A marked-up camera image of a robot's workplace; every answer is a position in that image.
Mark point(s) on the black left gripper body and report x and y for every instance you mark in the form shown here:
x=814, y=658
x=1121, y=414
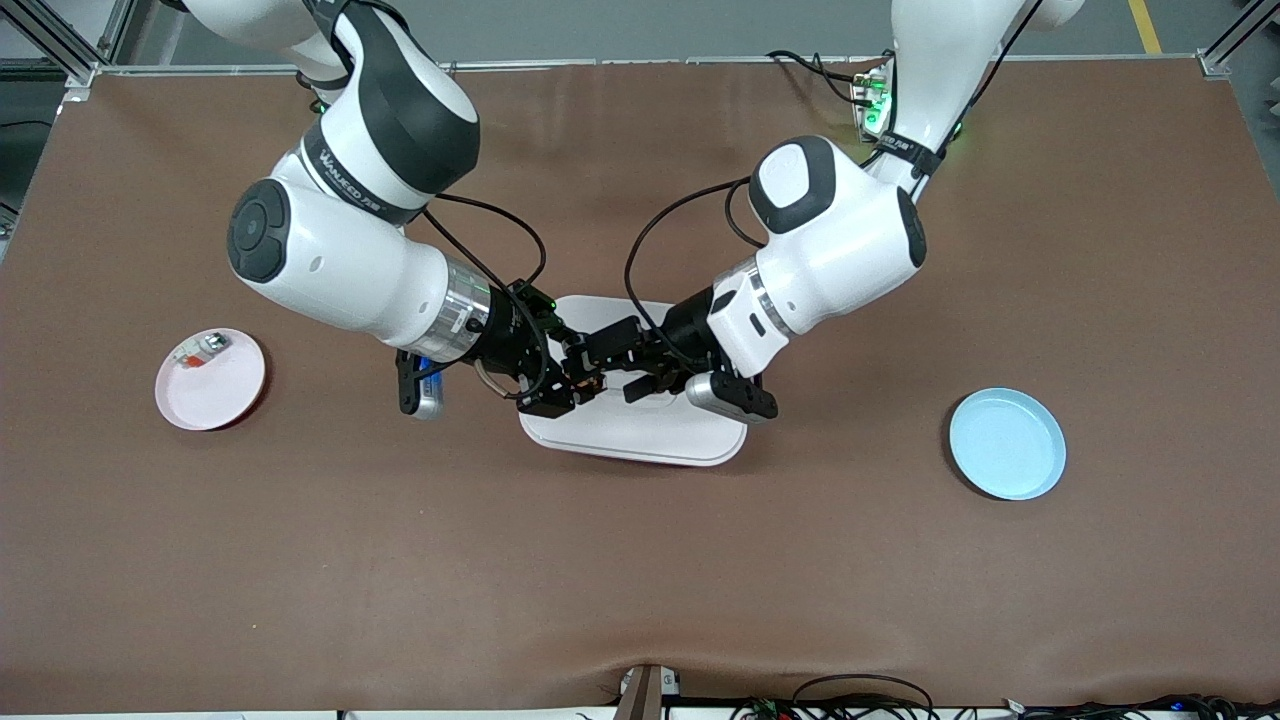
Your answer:
x=686, y=327

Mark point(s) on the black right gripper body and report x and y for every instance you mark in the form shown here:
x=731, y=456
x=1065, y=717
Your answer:
x=509, y=342

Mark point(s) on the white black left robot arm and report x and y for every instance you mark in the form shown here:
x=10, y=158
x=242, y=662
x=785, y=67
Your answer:
x=840, y=230

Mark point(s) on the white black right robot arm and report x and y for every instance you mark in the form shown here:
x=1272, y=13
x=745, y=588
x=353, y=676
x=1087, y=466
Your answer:
x=340, y=260

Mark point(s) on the pink storage box white lid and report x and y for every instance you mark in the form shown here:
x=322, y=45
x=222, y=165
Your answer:
x=640, y=440

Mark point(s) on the pink round plate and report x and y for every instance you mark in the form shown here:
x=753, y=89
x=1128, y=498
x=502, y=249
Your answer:
x=210, y=395

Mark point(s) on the light blue round plate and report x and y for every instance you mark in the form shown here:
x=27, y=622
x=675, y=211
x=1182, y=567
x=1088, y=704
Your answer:
x=1008, y=445

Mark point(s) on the silver table edge rail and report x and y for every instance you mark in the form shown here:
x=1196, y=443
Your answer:
x=600, y=63

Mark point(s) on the white green orange switch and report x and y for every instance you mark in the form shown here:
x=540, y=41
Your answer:
x=200, y=350

